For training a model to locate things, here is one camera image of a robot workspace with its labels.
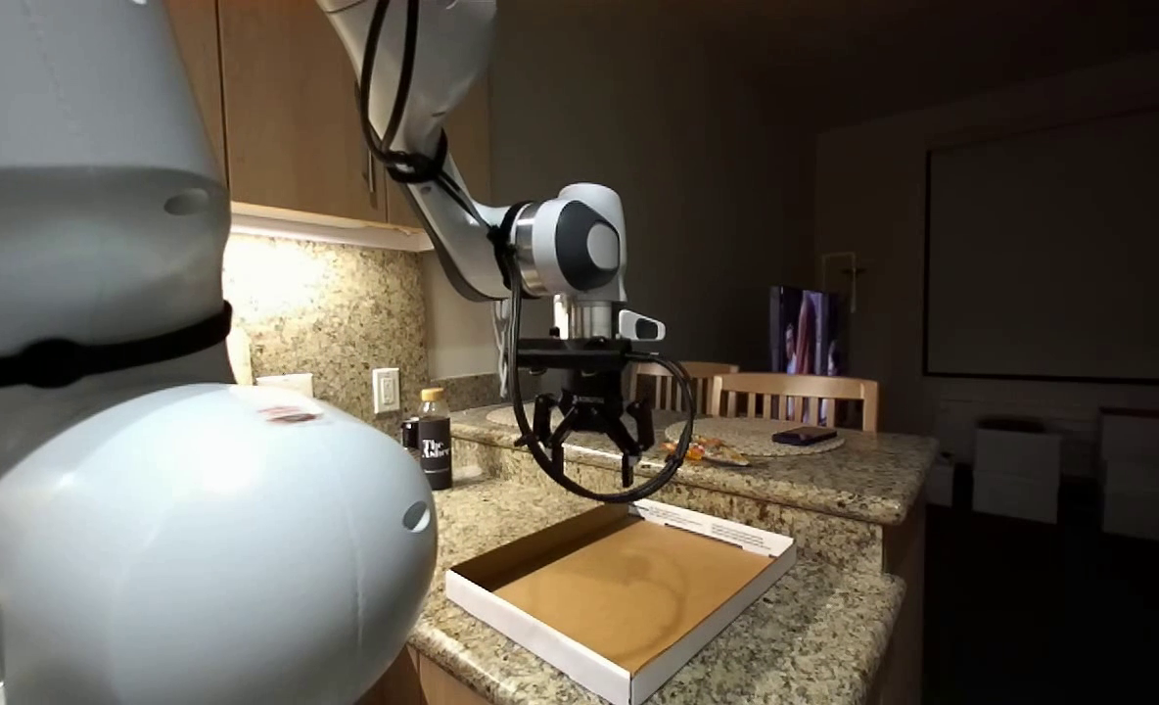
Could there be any wooden upper cabinet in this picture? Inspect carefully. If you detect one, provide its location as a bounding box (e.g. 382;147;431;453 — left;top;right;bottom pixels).
163;0;498;256

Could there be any large wall projection screen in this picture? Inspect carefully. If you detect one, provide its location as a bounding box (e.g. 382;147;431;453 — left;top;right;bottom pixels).
920;100;1159;387

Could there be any shallow cardboard box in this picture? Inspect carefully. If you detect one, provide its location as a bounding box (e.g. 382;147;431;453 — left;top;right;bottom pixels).
442;489;799;705

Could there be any wooden slatted chair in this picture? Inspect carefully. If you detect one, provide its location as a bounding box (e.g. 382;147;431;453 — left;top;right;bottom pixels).
627;356;742;422
699;369;884;439

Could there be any black phone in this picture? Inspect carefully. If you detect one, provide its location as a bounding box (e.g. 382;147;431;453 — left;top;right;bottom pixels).
766;422;845;451

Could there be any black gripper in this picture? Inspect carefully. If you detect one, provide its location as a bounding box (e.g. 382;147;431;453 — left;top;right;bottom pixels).
528;365;655;461

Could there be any black strap around robot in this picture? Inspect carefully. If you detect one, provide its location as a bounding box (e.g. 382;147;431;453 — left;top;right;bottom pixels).
0;302;237;395

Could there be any white cube ottoman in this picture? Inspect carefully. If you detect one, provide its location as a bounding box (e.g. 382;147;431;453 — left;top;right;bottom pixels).
1094;403;1159;547
967;416;1068;528

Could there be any dark sauce bottle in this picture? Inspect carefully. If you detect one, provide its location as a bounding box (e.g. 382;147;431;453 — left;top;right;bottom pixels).
400;383;456;495

